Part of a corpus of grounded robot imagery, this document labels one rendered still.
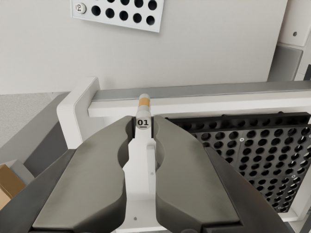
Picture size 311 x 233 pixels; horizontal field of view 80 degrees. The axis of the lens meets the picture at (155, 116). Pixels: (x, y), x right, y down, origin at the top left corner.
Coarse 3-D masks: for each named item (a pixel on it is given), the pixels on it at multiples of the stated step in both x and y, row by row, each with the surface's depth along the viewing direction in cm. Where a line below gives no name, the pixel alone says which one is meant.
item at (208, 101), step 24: (96, 96) 25; (120, 96) 24; (168, 96) 24; (192, 96) 24; (216, 96) 24; (240, 96) 24; (264, 96) 23; (288, 96) 23; (144, 144) 32; (144, 168) 34; (144, 192) 38; (144, 216) 35; (288, 216) 34
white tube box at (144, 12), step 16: (80, 0) 25; (96, 0) 25; (112, 0) 28; (128, 0) 28; (144, 0) 25; (160, 0) 26; (80, 16) 26; (96, 16) 26; (112, 16) 29; (128, 16) 26; (144, 16) 26; (160, 16) 26
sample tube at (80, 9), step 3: (75, 3) 24; (78, 3) 24; (81, 3) 25; (75, 6) 24; (78, 6) 24; (81, 6) 24; (84, 6) 25; (75, 9) 24; (78, 9) 24; (81, 9) 24; (84, 9) 25; (78, 12) 25; (81, 12) 25; (84, 12) 26
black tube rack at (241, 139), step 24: (168, 120) 27; (192, 120) 26; (216, 120) 26; (240, 120) 27; (264, 120) 27; (288, 120) 27; (216, 144) 28; (240, 144) 25; (264, 144) 25; (288, 144) 25; (240, 168) 27; (264, 168) 27; (288, 168) 27; (264, 192) 30; (288, 192) 31
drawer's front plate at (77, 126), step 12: (84, 84) 24; (96, 84) 27; (72, 96) 20; (84, 96) 21; (60, 108) 18; (72, 108) 18; (84, 108) 21; (60, 120) 19; (72, 120) 19; (84, 120) 21; (96, 120) 26; (72, 132) 19; (84, 132) 21; (72, 144) 20
